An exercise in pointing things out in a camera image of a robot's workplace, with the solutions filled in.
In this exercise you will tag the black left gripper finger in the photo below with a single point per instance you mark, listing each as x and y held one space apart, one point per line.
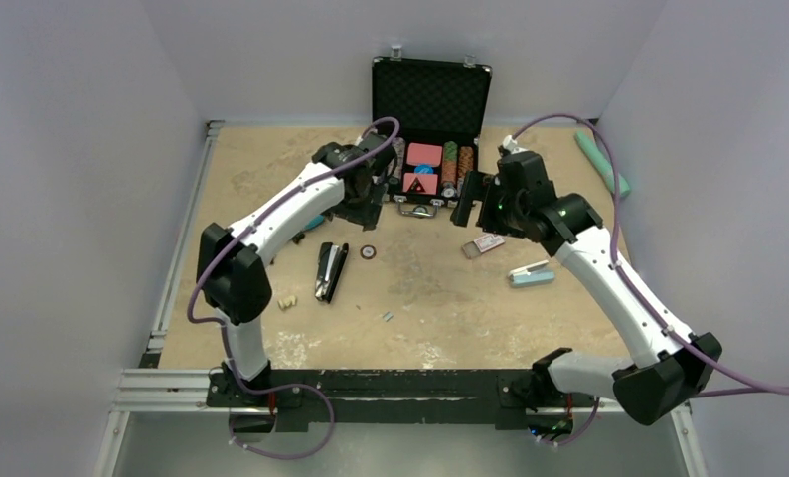
372 212
354 213

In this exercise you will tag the staple box red white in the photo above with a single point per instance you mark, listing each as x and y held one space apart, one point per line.
481 245

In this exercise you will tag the aluminium frame rail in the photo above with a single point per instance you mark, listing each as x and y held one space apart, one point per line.
150 399

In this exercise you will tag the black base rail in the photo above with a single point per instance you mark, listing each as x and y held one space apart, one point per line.
505 399

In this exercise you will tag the blue marker pen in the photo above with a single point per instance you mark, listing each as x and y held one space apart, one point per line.
314 223

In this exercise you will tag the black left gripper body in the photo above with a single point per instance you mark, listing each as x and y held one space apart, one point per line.
376 188

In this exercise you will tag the small beige staple strip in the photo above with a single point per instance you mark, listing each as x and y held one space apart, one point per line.
287 302

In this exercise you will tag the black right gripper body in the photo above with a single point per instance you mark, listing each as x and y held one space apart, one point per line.
504 212

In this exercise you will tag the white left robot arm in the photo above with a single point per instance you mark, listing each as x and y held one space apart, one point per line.
232 285

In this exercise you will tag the black poker chip case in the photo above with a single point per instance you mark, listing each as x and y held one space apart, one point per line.
439 103

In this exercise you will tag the pink card deck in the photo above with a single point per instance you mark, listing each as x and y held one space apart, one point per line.
423 154

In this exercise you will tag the light blue stapler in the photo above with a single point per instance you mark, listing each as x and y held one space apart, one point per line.
534 274

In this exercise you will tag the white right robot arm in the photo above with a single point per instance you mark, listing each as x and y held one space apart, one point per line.
667 364

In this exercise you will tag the teal green cylinder tool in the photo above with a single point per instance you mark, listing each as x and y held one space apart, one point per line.
602 165

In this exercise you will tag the black stapler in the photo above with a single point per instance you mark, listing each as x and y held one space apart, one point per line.
330 264

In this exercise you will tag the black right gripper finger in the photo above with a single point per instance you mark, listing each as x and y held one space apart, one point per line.
461 213
478 185

